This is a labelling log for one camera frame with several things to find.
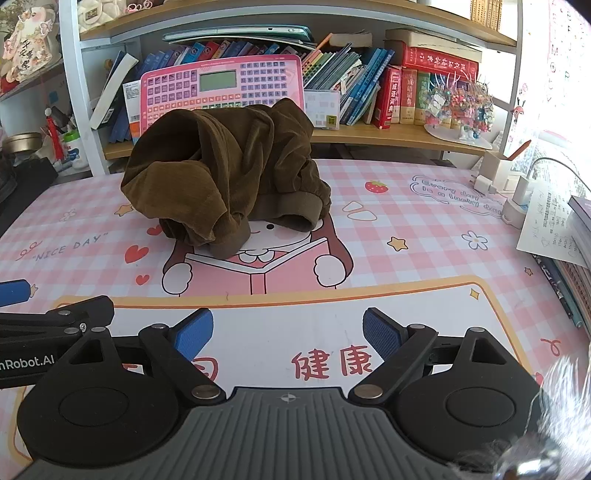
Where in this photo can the alphabet wall poster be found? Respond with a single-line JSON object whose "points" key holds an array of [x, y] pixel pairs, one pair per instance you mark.
{"points": [[554, 69]]}

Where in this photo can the white and wooden bookshelf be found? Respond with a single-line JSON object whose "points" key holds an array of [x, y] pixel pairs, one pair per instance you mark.
{"points": [[69, 92]]}

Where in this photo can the white bottle with green cap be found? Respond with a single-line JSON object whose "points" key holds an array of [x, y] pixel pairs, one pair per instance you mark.
{"points": [[74, 150]]}

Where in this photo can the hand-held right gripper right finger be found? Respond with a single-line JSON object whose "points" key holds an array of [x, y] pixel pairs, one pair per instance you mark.
{"points": [[381, 333]]}

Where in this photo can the pink toy learning tablet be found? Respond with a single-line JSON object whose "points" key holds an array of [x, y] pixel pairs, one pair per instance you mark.
{"points": [[221, 83]]}

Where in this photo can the slim red dictionary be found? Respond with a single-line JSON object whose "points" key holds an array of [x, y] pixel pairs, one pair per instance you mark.
{"points": [[408, 97]]}

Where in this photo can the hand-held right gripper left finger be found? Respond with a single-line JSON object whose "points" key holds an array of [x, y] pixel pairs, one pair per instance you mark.
{"points": [[194, 334]]}

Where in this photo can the orange-edged flat-lying book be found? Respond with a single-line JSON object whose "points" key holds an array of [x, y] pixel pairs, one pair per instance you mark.
{"points": [[346, 39]]}

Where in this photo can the red pen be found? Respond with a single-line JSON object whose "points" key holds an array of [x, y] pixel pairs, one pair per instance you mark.
{"points": [[54, 134]]}

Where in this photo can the thick beige flat-lying book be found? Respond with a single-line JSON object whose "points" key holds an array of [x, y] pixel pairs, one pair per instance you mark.
{"points": [[429, 38]]}

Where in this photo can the row of yellow books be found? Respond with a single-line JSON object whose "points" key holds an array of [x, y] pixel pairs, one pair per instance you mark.
{"points": [[487, 14]]}

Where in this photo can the white barcode box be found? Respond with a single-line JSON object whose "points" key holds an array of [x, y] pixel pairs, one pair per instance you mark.
{"points": [[133, 110]]}

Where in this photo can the round gold tin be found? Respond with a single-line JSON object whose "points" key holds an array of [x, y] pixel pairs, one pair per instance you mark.
{"points": [[22, 143]]}

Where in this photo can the pink decorative paper figure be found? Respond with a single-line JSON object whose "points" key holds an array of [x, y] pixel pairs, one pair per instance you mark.
{"points": [[27, 46]]}

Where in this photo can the thick red dictionary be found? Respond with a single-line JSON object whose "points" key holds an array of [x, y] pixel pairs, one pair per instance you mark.
{"points": [[387, 99]]}

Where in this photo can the pink checkered cartoon desk mat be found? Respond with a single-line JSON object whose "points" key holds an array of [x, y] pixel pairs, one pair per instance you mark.
{"points": [[415, 258]]}

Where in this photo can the green thick book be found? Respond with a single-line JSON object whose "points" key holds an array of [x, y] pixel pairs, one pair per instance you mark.
{"points": [[422, 99]]}

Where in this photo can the stack of books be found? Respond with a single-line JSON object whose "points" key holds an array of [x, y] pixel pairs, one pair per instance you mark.
{"points": [[582, 226]]}

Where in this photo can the white power adapter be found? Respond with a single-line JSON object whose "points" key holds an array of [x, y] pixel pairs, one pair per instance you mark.
{"points": [[517, 203]]}

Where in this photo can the fluffy white cuff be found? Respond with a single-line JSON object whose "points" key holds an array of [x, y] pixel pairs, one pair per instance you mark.
{"points": [[565, 415]]}

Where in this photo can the row of slanted colourful books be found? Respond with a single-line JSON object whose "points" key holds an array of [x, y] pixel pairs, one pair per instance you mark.
{"points": [[341, 78]]}

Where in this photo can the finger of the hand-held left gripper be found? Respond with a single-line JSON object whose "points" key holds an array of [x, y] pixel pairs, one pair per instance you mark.
{"points": [[14, 294], [55, 318]]}

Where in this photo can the black and white paperback book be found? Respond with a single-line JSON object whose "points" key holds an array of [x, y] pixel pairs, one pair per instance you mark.
{"points": [[111, 90]]}

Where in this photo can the red flat-lying book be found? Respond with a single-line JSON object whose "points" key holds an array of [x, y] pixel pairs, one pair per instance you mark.
{"points": [[438, 57]]}

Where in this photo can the white quilted purse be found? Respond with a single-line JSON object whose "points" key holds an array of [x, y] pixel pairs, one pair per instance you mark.
{"points": [[99, 14]]}

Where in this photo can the colourful bead tree ornament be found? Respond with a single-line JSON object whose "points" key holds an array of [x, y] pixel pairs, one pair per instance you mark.
{"points": [[457, 104]]}

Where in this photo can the white pen holder box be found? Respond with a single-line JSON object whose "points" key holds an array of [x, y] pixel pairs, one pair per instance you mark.
{"points": [[496, 168]]}

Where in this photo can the row of blue books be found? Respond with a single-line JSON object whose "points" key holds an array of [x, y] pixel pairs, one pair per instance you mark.
{"points": [[221, 48]]}

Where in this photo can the blue pens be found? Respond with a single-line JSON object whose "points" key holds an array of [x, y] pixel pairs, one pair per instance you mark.
{"points": [[561, 290]]}

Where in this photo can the handwritten paper sheet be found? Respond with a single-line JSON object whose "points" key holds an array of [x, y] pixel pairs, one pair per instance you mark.
{"points": [[545, 230]]}

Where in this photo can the white plug charger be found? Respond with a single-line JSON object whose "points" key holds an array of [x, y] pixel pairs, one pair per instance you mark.
{"points": [[484, 184]]}

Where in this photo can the teal flat laptop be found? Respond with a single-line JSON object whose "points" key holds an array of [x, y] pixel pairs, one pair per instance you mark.
{"points": [[240, 33]]}

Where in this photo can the black case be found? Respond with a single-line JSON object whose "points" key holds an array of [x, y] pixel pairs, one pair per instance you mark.
{"points": [[27, 177]]}

